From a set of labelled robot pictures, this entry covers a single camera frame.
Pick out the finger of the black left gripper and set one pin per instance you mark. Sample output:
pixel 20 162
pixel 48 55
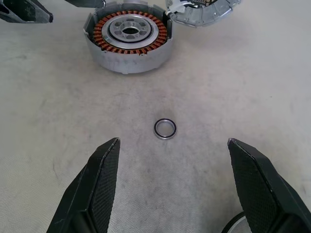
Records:
pixel 26 12
pixel 85 3

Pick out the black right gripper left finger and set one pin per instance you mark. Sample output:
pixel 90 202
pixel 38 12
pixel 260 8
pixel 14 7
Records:
pixel 97 194

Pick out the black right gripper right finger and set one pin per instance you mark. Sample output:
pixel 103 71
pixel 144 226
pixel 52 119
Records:
pixel 262 194

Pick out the silver motor housing copper windings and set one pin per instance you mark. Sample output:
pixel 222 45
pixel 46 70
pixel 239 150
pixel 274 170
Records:
pixel 116 63

